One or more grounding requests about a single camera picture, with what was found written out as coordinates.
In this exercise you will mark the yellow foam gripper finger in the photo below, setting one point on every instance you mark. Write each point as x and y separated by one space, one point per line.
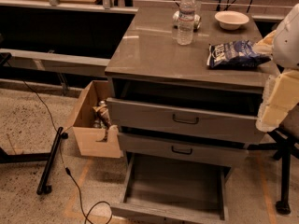
265 45
280 96

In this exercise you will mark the clear plastic water bottle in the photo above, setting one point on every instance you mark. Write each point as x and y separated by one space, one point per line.
186 17

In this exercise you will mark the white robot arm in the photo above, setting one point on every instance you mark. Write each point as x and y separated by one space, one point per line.
285 50

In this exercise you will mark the grey drawer cabinet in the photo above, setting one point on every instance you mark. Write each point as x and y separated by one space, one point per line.
165 99

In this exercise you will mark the middle grey drawer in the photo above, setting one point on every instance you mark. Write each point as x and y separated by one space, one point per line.
222 156

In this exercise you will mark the top grey drawer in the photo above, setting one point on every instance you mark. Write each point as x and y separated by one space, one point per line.
185 121

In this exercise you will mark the bottom grey open drawer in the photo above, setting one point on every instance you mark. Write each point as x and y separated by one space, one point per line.
165 191

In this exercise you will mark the blue chip bag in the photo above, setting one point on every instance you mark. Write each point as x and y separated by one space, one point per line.
235 55

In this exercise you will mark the white paper bowl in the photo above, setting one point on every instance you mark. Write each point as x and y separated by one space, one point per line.
231 20

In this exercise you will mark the black chair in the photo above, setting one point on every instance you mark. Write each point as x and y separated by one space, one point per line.
284 145

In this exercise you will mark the crushed green soda can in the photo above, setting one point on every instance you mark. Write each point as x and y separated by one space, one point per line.
196 25

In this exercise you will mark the brown trash in box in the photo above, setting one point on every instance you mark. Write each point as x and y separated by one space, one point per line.
101 118

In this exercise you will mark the cardboard box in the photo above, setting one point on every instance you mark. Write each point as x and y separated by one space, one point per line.
92 138

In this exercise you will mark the black table leg base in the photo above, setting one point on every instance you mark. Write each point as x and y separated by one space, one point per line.
43 187

